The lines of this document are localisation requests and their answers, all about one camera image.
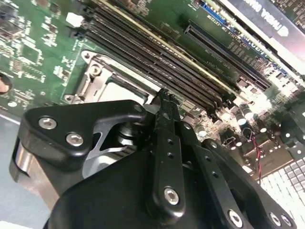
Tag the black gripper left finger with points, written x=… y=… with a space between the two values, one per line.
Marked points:
x=109 y=111

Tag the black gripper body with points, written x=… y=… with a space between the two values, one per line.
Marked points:
x=107 y=195

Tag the metal socket cover frame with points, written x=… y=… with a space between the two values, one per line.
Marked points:
x=97 y=88

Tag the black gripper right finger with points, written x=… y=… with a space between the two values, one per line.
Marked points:
x=222 y=193

